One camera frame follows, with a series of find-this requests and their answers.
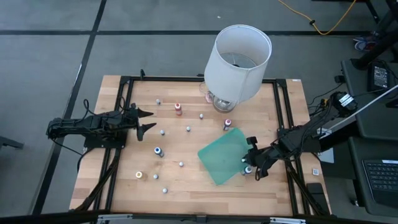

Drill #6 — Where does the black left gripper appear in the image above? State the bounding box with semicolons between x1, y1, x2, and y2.
120;103;157;142

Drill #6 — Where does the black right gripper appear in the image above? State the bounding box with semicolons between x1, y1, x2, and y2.
241;145;280;177

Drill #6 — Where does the green translucent plastic bin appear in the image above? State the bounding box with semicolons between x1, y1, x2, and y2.
197;127;251;187

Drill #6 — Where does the black flat device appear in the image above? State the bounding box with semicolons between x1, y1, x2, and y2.
306;182;326;206

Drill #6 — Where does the white paper sheet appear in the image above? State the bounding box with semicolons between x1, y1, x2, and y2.
317;146;335;164

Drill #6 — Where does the silver table lamp white shade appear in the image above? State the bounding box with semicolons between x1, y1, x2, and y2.
203;24;273;114

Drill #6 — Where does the dark grey side desk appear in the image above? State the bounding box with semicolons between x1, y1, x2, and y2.
340;57;398;218

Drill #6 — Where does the black laptop keyboard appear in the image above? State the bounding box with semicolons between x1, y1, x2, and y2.
361;159;398;208

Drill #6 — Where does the black chair base leg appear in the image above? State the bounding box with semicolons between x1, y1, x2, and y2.
0;135;25;151

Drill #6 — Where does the thin white rod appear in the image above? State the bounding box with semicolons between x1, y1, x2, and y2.
323;83;398;133

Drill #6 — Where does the black power adapter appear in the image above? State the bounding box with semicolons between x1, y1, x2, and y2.
367;63;391;91

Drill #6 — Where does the person's shoe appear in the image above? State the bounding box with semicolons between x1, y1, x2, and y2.
353;35;379;53

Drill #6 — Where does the black stand leg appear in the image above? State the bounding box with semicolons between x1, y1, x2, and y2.
351;0;398;70

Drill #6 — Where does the clear lamp cord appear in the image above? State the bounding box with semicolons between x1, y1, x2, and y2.
198;81;216;104

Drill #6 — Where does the yellow extension cable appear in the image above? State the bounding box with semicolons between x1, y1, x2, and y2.
277;0;358;36

